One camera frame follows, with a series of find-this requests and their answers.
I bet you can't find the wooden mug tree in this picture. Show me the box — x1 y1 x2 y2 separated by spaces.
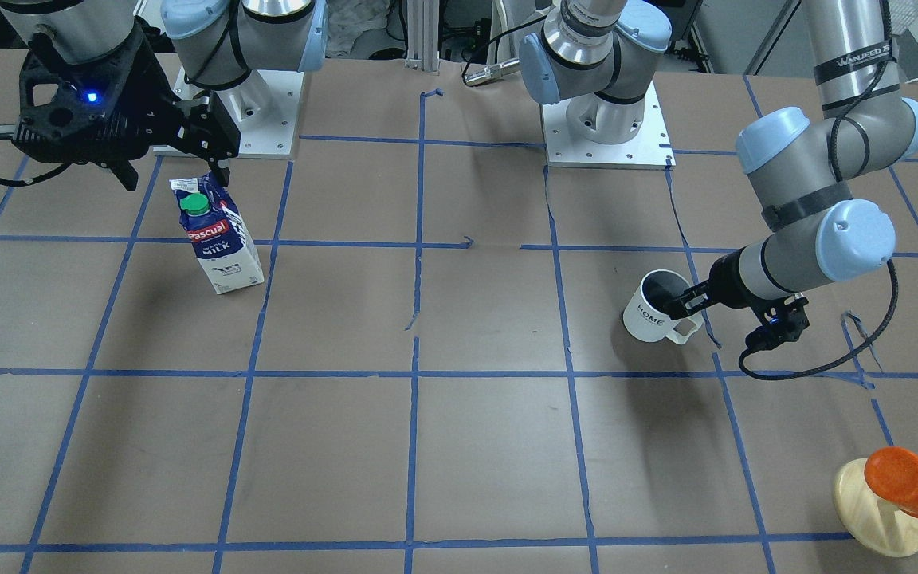
832 458 918 558

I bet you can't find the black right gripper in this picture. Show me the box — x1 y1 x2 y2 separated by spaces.
11 21 240 191

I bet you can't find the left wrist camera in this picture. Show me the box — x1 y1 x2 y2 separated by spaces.
744 292 810 353

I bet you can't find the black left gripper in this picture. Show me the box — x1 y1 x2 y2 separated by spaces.
662 250 763 320

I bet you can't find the white mug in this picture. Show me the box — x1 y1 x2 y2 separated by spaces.
622 269 704 345

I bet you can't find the orange mug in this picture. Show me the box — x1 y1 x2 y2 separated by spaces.
864 446 918 519

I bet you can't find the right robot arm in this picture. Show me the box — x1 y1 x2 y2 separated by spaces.
0 1 328 191

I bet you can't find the aluminium frame post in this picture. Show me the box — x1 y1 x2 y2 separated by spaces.
405 0 441 75

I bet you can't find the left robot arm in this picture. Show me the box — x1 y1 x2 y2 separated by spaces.
518 1 918 319

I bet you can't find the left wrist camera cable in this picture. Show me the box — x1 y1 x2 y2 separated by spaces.
738 259 900 380

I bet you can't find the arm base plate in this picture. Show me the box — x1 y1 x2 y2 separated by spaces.
153 65 304 159
540 83 677 170

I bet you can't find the blue milk carton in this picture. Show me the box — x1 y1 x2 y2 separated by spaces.
169 173 265 294

